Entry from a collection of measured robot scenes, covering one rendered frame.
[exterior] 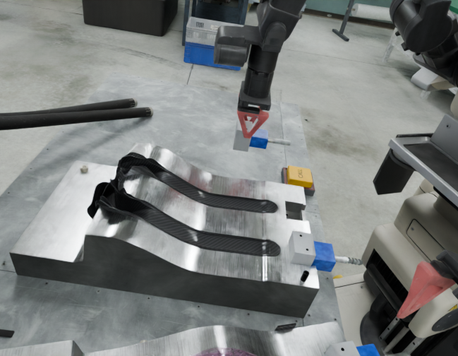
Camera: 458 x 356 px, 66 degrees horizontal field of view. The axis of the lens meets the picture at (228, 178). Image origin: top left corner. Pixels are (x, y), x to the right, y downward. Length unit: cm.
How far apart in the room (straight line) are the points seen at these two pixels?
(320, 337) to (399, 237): 40
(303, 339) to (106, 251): 33
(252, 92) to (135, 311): 47
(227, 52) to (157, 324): 50
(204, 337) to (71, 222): 33
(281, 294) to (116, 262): 27
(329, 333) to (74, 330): 39
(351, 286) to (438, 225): 68
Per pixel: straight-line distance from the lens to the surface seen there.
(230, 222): 66
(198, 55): 380
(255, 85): 73
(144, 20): 453
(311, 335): 60
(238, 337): 53
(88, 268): 63
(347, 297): 144
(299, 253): 60
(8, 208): 84
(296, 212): 75
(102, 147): 98
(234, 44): 70
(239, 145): 80
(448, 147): 78
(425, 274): 45
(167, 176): 69
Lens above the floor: 135
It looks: 37 degrees down
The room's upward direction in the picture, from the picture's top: 11 degrees clockwise
